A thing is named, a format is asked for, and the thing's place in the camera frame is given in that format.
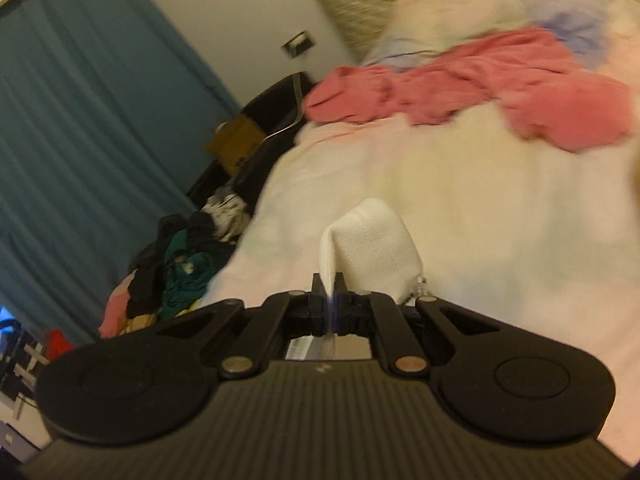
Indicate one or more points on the brown paper bag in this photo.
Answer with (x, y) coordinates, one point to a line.
(237, 145)

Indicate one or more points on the patterned white cloth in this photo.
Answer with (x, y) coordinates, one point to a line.
(225, 215)

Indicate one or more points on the wall switch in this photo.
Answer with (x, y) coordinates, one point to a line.
(299, 43)

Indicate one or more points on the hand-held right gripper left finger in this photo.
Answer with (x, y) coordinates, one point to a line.
(320, 310)

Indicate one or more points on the pink garment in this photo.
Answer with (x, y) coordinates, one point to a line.
(450, 85)

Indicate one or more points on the dark green garment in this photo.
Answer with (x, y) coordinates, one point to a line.
(192, 275)

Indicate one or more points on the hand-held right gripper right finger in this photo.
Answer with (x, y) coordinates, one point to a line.
(345, 310)

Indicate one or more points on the teal curtain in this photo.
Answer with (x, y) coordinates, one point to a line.
(90, 110)

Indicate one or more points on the black garment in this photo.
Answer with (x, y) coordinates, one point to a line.
(150, 270)

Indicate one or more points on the pink cloth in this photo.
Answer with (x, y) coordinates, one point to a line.
(112, 310)

